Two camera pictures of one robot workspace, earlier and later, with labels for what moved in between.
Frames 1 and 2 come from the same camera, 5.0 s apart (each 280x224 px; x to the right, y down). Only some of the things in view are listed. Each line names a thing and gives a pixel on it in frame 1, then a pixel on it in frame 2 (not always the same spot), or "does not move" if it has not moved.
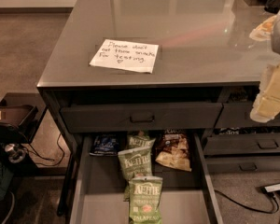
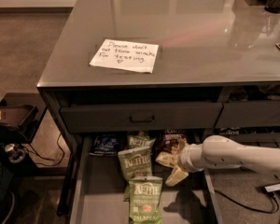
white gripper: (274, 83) to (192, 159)
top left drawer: (94, 118) does not move
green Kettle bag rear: (140, 141) does not move
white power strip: (277, 187) does not move
